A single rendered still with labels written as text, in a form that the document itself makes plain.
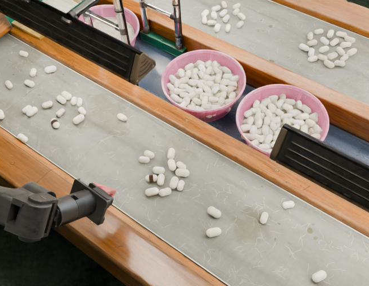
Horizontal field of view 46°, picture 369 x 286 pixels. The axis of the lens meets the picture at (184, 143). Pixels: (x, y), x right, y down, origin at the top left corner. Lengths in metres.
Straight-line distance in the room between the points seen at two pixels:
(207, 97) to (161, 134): 0.19
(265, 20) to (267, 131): 0.51
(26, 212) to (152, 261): 0.35
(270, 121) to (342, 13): 0.54
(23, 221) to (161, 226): 0.40
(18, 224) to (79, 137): 0.52
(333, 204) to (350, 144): 0.29
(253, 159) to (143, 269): 0.42
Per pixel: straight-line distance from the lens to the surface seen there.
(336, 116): 1.41
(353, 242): 1.18
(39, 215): 0.88
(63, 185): 1.23
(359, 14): 1.71
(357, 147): 1.41
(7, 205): 0.90
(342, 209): 1.18
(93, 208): 0.99
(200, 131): 1.27
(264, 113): 1.36
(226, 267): 1.10
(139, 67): 1.01
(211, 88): 1.43
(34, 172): 1.29
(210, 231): 1.11
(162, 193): 1.17
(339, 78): 1.50
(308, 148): 0.85
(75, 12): 1.13
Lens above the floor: 1.77
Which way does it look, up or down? 54 degrees down
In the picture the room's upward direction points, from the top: 5 degrees counter-clockwise
